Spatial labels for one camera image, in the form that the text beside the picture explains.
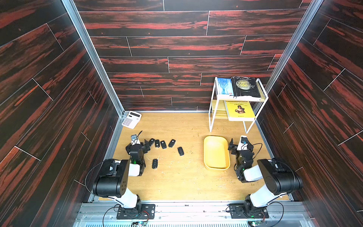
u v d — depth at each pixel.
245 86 0.87
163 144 0.99
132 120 1.12
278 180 0.46
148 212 0.72
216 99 0.82
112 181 0.45
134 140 0.79
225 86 0.88
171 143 1.01
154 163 0.90
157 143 1.01
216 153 1.02
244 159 0.69
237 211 0.73
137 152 0.71
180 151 0.96
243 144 0.75
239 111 0.95
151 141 1.02
